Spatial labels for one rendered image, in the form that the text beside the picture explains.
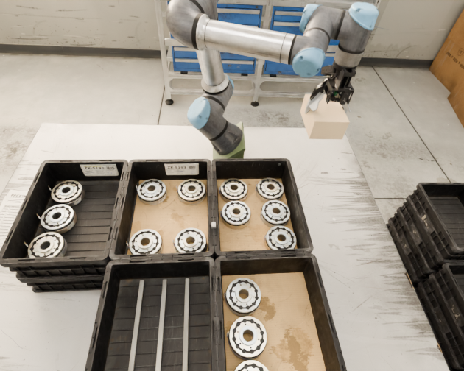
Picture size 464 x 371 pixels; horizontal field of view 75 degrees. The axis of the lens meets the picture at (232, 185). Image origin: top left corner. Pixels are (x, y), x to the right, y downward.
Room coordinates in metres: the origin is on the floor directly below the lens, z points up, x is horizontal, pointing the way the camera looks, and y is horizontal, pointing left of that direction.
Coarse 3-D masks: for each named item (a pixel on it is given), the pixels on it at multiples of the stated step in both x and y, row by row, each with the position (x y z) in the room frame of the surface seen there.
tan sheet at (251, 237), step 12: (252, 180) 0.80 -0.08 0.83; (252, 192) 0.74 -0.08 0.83; (252, 204) 0.68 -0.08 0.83; (252, 216) 0.62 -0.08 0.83; (228, 228) 0.56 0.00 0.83; (252, 228) 0.57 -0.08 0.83; (264, 228) 0.58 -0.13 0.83; (228, 240) 0.52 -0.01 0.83; (240, 240) 0.52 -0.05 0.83; (252, 240) 0.53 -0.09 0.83
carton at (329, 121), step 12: (324, 96) 0.98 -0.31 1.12; (324, 108) 0.91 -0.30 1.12; (336, 108) 0.91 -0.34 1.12; (312, 120) 0.85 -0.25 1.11; (324, 120) 0.84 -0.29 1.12; (336, 120) 0.84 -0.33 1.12; (348, 120) 0.85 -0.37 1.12; (312, 132) 0.83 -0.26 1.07; (324, 132) 0.83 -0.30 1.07; (336, 132) 0.84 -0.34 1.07
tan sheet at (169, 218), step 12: (144, 180) 0.75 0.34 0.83; (168, 180) 0.76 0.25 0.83; (180, 180) 0.76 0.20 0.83; (204, 180) 0.77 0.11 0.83; (168, 192) 0.70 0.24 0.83; (168, 204) 0.64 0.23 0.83; (180, 204) 0.65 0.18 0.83; (204, 204) 0.66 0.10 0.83; (144, 216) 0.58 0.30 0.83; (156, 216) 0.59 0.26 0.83; (168, 216) 0.59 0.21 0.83; (180, 216) 0.59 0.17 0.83; (192, 216) 0.60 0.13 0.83; (204, 216) 0.60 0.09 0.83; (132, 228) 0.53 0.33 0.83; (144, 228) 0.53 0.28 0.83; (156, 228) 0.54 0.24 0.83; (168, 228) 0.54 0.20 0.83; (180, 228) 0.55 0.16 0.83; (204, 228) 0.56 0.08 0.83; (168, 240) 0.50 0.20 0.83; (168, 252) 0.45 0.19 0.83
